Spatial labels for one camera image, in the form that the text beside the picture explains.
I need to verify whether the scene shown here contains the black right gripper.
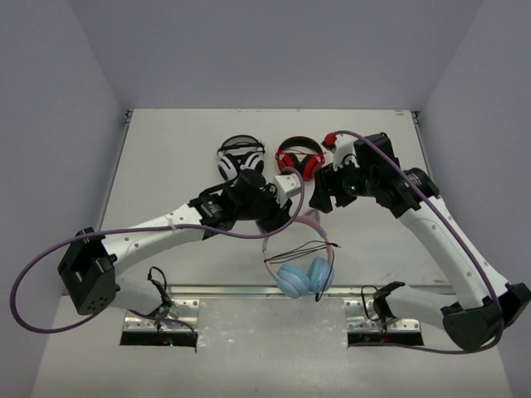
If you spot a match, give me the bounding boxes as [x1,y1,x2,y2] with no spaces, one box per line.
[309,155,377,214]

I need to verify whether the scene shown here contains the pink blue cat-ear headphones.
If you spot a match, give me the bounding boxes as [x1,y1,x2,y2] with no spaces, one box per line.
[262,210,339,302]

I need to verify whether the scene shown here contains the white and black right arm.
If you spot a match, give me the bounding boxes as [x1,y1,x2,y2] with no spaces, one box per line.
[309,130,530,355]

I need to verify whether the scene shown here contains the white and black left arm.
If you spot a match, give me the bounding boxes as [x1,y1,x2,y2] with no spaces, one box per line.
[58,169,301,315]

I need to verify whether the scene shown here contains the white and black headphones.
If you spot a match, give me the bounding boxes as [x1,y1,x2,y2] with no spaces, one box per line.
[217,134,266,181]

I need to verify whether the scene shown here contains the red and black headphones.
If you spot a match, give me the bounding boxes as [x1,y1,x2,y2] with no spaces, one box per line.
[275,136,325,182]

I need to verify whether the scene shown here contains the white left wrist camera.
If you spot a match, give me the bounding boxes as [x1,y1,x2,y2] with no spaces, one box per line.
[272,174,302,201]

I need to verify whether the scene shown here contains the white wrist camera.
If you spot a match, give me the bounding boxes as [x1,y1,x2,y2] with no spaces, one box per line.
[272,174,302,201]
[322,130,357,171]

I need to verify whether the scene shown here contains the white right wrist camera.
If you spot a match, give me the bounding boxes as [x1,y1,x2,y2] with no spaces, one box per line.
[322,130,357,171]

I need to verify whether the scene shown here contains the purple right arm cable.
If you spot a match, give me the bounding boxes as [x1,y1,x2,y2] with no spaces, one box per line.
[334,129,506,355]

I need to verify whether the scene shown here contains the right metal base bracket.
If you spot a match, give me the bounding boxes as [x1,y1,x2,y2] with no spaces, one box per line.
[344,298,421,333]

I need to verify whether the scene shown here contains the metal base bracket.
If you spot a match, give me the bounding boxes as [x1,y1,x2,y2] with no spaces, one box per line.
[122,298,200,332]
[344,298,421,333]

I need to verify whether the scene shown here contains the left metal base bracket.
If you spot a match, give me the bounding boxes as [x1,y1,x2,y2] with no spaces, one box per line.
[122,298,200,332]

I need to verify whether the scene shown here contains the metal table edge rail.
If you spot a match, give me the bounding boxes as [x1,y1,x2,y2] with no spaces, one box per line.
[115,283,453,298]

